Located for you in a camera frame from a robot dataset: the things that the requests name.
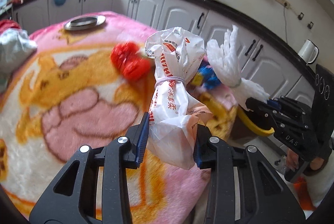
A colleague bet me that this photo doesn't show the white foam net sleeve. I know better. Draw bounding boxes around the white foam net sleeve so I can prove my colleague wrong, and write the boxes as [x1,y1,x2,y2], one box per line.
[206,25,269,110]

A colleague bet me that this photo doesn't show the white printed plastic bag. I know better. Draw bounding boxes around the white printed plastic bag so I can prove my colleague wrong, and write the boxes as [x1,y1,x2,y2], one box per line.
[145,27,212,170]

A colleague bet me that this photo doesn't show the yellow trash bin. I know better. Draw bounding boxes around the yellow trash bin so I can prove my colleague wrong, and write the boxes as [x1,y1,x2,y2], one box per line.
[237,106,275,137]

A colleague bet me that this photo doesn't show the white kitchen cabinets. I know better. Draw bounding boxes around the white kitchen cabinets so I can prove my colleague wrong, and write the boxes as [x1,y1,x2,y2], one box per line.
[12,0,315,105]

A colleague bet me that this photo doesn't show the right hand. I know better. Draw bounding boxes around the right hand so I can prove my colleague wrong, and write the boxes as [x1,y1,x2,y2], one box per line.
[285,149,327,175]

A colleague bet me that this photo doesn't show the blue crumpled wrapper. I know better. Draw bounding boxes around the blue crumpled wrapper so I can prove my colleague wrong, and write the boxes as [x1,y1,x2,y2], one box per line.
[190,62,221,90]

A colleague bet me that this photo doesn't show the pink cartoon fleece blanket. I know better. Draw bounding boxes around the pink cartoon fleece blanket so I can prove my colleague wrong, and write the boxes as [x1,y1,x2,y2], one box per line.
[0,11,239,224]

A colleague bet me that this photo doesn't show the red crumpled wrapper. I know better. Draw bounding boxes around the red crumpled wrapper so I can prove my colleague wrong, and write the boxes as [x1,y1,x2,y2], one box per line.
[110,42,151,81]

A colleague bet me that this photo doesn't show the round metal plate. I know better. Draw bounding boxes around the round metal plate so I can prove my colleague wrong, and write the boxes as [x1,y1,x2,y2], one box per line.
[63,15,106,31]

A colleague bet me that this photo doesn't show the red cloth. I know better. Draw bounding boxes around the red cloth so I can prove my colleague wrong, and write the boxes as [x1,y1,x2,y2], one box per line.
[0,19,21,34]

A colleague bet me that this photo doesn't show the black camera box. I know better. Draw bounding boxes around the black camera box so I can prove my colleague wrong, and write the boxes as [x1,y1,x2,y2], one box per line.
[311,64,333,149]

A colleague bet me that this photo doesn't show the white wall power strip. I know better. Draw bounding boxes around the white wall power strip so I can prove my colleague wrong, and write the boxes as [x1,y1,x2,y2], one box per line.
[275,0,290,9]

